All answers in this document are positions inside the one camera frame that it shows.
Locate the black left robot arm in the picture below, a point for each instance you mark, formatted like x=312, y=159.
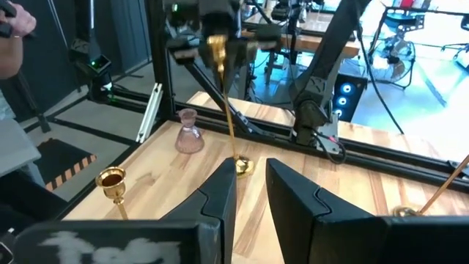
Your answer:
x=315, y=88

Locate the pink ribbed glass candle holder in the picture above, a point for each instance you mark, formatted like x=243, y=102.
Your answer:
x=188, y=139

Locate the black computer tower blue lights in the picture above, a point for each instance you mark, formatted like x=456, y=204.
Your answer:
x=348, y=99

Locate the person's hand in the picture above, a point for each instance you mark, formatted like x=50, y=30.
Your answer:
x=22, y=22

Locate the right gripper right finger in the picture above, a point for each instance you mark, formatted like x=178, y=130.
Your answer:
x=297, y=205

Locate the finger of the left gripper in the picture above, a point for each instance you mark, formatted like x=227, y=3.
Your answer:
x=203, y=51
x=238, y=55

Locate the black handheld device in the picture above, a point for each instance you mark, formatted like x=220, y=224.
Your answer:
x=4, y=30

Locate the black mat with hazard stripes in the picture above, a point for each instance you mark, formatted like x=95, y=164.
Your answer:
x=58, y=161

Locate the grey work surface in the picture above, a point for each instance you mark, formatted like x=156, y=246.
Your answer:
x=14, y=146

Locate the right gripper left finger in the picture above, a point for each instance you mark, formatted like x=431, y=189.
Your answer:
x=216, y=198

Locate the person's forearm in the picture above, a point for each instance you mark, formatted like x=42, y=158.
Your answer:
x=9, y=55

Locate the black device with green light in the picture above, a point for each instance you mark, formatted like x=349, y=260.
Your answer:
x=91, y=73

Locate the white aluminium bar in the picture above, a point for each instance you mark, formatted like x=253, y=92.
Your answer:
x=149, y=113

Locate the gold metal candlestick holder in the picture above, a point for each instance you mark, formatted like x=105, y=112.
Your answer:
x=217, y=45
x=443, y=185
x=111, y=183

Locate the black aluminium rig frame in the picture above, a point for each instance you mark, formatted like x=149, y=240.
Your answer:
x=159, y=55

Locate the silver mounting bracket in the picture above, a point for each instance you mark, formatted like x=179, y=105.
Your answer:
x=329, y=135

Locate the wooden workbench grey legs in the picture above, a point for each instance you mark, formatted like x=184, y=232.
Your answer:
x=311, y=42

